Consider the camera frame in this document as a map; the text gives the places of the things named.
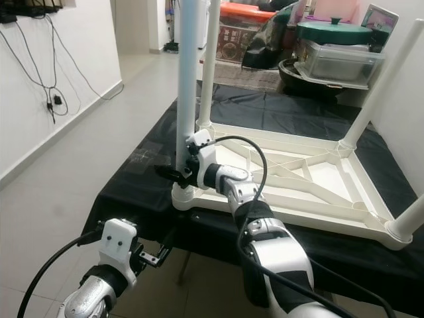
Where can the green round lid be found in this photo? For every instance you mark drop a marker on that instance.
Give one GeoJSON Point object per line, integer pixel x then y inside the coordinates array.
{"type": "Point", "coordinates": [334, 32]}

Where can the crumpled clear tape patch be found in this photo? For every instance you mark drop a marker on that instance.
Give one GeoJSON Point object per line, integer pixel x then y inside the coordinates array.
{"type": "Point", "coordinates": [149, 156]}

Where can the floor mop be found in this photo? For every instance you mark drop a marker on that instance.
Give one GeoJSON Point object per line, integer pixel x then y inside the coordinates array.
{"type": "Point", "coordinates": [171, 46]}

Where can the pink plastic box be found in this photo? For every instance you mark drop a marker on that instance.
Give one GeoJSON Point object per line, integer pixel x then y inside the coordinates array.
{"type": "Point", "coordinates": [334, 10]}

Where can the white plastic table leg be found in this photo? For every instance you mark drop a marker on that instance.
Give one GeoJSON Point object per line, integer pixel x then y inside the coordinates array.
{"type": "Point", "coordinates": [187, 79]}
{"type": "Point", "coordinates": [409, 222]}
{"type": "Point", "coordinates": [381, 83]}
{"type": "Point", "coordinates": [211, 66]}

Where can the clear plastic container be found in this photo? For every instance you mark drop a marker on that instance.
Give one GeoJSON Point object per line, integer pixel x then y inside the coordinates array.
{"type": "Point", "coordinates": [341, 61]}

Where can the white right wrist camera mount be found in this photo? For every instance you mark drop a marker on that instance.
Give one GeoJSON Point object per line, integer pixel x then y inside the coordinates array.
{"type": "Point", "coordinates": [202, 156]}

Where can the black round basin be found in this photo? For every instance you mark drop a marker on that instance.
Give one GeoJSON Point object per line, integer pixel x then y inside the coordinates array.
{"type": "Point", "coordinates": [311, 87]}

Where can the black basket with items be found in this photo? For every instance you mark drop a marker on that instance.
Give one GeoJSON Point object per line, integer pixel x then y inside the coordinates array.
{"type": "Point", "coordinates": [33, 8]}

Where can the beige patterned box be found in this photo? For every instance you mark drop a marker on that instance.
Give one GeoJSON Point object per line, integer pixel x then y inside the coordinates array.
{"type": "Point", "coordinates": [245, 76]}

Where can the white plastic children table top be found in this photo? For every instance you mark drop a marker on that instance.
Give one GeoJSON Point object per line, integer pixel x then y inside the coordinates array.
{"type": "Point", "coordinates": [324, 185]}

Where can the small grey framed screen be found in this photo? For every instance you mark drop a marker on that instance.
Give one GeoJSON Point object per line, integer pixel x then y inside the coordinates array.
{"type": "Point", "coordinates": [379, 18]}

